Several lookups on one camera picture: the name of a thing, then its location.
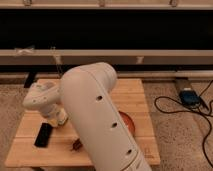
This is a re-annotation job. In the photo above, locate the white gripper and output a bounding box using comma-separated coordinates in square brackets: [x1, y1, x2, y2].
[46, 108, 67, 126]

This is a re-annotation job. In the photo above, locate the white sponge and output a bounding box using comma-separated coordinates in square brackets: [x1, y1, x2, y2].
[54, 114, 68, 127]

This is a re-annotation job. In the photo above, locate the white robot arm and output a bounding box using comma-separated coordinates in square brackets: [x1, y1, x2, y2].
[23, 62, 152, 171]

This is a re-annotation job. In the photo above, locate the orange ceramic bowl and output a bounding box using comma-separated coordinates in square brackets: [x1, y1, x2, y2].
[120, 111, 135, 135]

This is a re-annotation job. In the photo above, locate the black rectangular remote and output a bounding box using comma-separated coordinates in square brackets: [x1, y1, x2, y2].
[34, 123, 53, 148]

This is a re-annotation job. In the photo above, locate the dried red chili pepper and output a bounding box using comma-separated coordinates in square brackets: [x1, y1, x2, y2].
[71, 139, 82, 151]

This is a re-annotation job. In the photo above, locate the blue device on floor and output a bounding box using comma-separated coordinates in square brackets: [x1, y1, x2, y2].
[179, 90, 200, 106]

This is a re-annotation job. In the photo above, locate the long metal rail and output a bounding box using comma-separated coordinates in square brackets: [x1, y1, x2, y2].
[0, 49, 213, 65]

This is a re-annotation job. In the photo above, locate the black cable on floor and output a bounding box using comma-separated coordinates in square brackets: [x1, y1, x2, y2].
[153, 79, 213, 164]

